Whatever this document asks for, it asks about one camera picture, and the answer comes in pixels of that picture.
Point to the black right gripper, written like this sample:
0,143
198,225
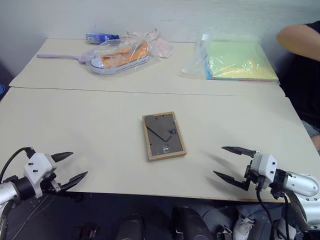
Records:
251,172

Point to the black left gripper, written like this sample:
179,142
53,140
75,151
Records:
50,185

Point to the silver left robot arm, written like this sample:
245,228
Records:
10,191

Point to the person's bare forearm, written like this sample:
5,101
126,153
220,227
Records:
297,42

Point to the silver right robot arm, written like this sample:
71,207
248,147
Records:
300,185

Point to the dark rounded shape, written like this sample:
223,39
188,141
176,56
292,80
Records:
192,225
131,227

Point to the blue object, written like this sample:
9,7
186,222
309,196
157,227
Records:
2,88

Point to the clear plastic paper bag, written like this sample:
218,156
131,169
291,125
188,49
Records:
195,67

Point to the person's black shirt torso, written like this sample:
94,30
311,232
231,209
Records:
307,82

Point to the purple spatula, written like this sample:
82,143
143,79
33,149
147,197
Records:
60,56

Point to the orange and white sneaker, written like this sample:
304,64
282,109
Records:
120,58

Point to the clear plastic shoe bag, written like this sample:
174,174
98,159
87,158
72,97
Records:
110,46

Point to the blue bottle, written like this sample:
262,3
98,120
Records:
100,37

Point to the pink item in clear bag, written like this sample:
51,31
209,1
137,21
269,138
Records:
161,47

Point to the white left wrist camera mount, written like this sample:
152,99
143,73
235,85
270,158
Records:
37,166

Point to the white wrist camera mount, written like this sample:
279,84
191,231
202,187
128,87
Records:
37,166
266,167

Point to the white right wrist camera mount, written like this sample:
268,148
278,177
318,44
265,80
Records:
266,167

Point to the wooden picture frame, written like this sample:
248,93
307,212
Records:
163,136

